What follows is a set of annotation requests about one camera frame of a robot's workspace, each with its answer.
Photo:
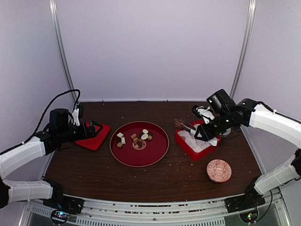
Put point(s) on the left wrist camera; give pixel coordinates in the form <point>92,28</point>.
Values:
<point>60,118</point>

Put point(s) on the red chocolate box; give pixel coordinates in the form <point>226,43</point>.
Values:
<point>194,156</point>

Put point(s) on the aluminium post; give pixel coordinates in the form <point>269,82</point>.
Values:
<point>62,54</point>
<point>250,18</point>

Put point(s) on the red patterned bowl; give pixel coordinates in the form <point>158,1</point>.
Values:
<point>219,171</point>

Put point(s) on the metal serving tongs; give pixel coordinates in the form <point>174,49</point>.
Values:
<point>182,124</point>

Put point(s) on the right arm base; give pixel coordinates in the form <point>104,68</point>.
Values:
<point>246,206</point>

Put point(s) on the white paper cups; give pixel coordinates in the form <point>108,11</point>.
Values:
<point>196,145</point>

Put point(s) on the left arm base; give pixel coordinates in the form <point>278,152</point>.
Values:
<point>63,208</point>

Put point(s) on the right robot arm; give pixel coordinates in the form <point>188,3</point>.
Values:
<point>276,139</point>

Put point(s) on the right aluminium post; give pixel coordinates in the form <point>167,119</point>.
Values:
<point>250,18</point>

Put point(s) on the grey green bowl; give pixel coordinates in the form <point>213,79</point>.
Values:
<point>227,132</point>

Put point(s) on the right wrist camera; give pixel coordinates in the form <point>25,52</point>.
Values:
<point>219,103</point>

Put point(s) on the round red tray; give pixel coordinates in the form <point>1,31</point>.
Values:
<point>146,152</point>

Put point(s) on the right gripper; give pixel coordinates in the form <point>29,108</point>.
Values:
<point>209,135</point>

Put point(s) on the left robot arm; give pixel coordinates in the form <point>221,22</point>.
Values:
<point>41,144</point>

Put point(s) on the red box lid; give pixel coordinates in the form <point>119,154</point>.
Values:
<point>95,143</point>

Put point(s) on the left aluminium post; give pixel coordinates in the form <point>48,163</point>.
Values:
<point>62,54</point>

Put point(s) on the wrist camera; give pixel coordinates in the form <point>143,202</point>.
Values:
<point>219,103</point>
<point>60,118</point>

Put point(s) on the front aluminium rail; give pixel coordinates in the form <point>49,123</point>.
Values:
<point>210,212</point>

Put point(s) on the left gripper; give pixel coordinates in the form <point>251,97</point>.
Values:
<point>85,134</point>

